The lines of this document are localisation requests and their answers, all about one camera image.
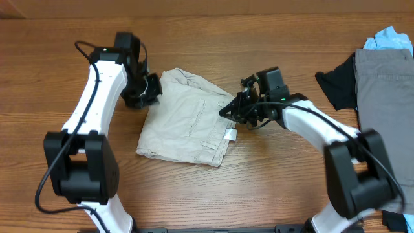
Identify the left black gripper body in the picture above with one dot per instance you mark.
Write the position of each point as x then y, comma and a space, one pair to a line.
143, 90

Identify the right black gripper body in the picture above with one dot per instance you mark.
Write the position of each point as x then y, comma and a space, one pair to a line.
261, 110

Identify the beige shorts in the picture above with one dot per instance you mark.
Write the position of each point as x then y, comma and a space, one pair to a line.
185, 125

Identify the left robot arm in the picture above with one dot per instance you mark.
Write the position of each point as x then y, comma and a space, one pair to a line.
83, 173

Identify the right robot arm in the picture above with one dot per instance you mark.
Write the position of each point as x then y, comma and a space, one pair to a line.
359, 176

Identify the black garment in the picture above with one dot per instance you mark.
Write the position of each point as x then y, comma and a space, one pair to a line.
339, 85

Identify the grey shorts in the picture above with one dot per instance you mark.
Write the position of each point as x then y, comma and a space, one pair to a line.
384, 94

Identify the light blue garment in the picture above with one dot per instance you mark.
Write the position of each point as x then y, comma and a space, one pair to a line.
388, 38

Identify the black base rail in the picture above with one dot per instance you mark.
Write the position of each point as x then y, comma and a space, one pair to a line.
220, 230

